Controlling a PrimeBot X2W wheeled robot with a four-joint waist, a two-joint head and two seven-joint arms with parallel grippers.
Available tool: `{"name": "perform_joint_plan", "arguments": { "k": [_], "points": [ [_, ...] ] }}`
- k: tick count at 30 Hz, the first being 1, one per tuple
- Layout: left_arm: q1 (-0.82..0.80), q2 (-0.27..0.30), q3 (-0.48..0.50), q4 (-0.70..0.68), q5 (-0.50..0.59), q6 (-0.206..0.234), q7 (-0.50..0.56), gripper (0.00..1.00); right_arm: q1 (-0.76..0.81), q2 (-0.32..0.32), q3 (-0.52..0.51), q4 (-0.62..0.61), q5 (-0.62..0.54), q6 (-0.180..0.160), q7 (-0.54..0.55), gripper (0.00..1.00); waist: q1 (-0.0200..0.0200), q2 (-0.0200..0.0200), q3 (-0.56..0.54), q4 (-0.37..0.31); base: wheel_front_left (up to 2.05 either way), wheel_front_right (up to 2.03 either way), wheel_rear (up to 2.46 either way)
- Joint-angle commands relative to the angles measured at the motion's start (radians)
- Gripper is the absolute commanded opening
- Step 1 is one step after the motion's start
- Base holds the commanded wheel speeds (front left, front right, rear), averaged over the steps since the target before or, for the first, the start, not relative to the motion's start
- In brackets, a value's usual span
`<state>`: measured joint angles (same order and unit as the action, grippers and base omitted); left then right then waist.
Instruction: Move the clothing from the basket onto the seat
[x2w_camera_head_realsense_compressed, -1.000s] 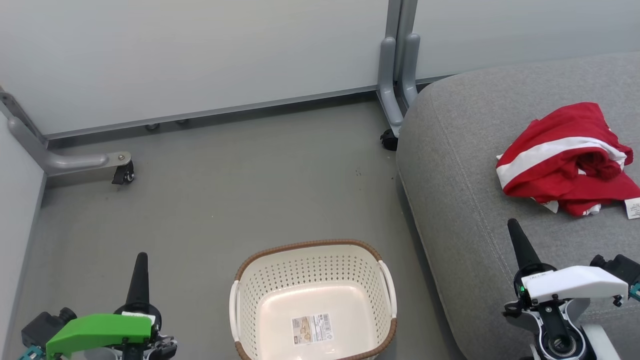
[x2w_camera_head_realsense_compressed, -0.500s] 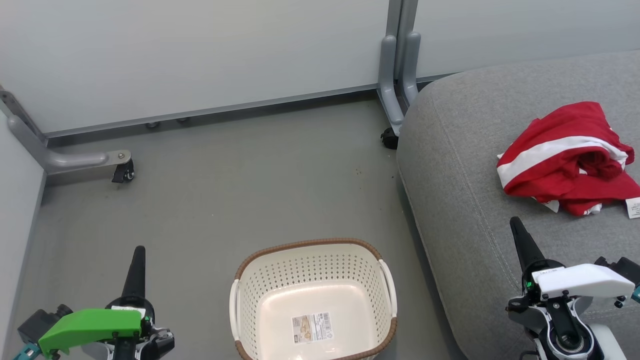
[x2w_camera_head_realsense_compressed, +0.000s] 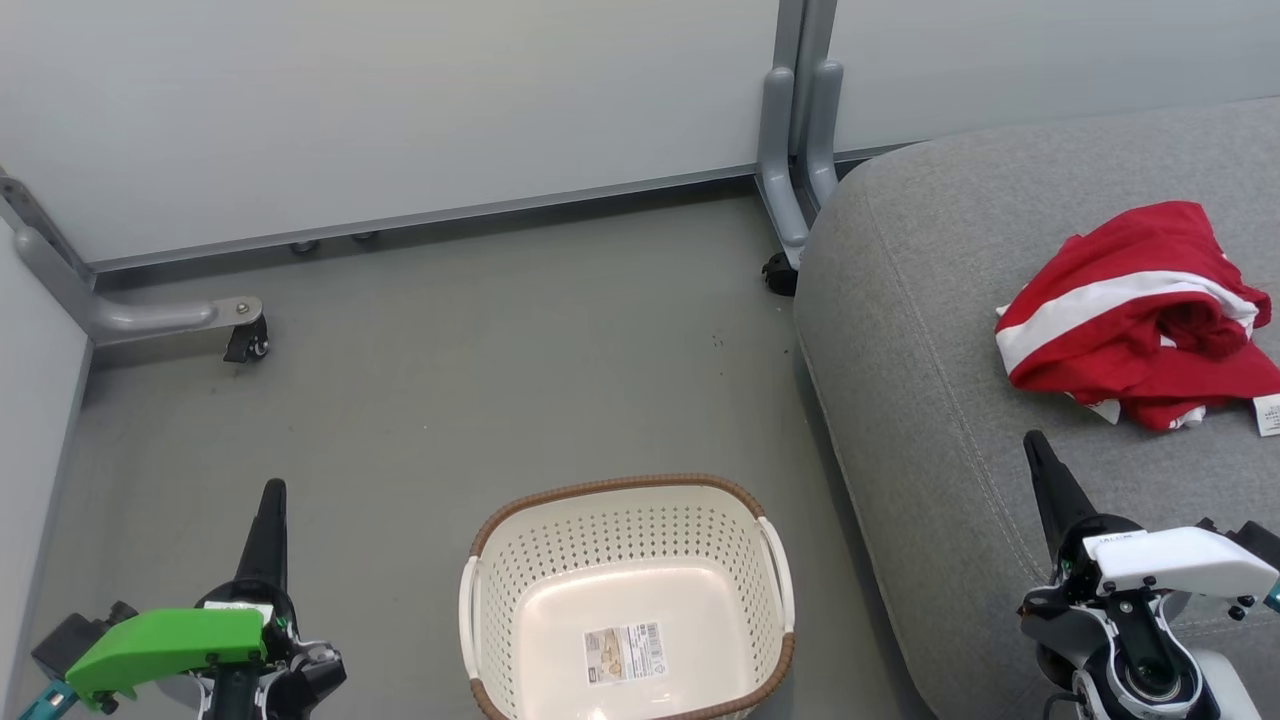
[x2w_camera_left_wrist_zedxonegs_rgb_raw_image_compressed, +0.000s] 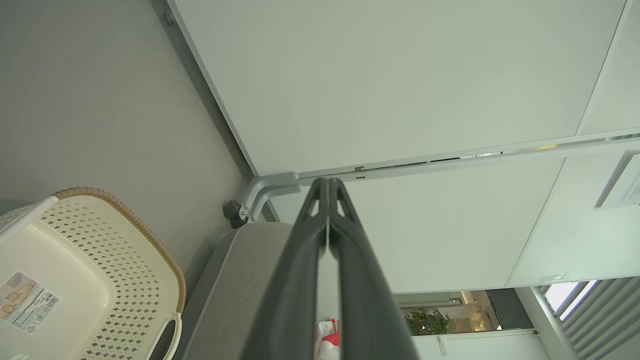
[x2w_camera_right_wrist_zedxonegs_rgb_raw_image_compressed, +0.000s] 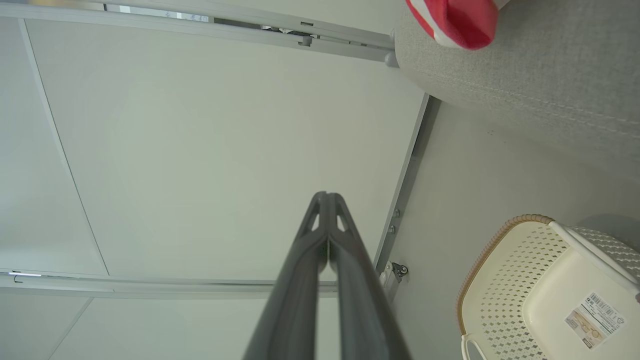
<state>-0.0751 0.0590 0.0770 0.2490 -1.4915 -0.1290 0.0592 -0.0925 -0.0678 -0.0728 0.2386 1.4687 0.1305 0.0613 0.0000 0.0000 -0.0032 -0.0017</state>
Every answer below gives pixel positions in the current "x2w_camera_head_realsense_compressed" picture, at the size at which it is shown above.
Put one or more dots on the narrow white partition panel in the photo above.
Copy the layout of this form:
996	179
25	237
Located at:
1050	60

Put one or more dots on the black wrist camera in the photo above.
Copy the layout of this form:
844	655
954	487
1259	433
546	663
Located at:
75	635
1250	545

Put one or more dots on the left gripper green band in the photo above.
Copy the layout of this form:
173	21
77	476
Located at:
160	645

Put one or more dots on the grey fabric sofa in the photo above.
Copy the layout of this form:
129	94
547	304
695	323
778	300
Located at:
930	400

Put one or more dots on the red and white shirt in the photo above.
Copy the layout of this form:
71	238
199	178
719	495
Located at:
1110	270

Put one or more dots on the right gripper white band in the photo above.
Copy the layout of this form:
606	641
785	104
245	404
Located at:
1180	562

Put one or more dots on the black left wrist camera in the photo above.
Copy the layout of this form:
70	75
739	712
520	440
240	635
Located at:
75	635

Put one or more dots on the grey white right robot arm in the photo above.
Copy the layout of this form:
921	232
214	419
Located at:
1140	660

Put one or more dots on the paper label sticker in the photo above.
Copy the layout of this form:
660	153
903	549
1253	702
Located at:
626	653

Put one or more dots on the white perforated laundry basket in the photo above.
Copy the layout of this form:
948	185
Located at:
520	570

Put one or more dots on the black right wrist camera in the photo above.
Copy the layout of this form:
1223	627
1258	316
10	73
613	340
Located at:
1250	545

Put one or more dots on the wide white partition panel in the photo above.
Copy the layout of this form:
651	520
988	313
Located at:
400	110

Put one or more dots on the grey corner partition foot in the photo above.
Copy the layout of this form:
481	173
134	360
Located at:
150	318

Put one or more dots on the white side partition panel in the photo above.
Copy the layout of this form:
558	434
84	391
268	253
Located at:
35	420

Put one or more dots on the grey partition post feet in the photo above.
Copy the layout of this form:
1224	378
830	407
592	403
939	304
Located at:
790	160

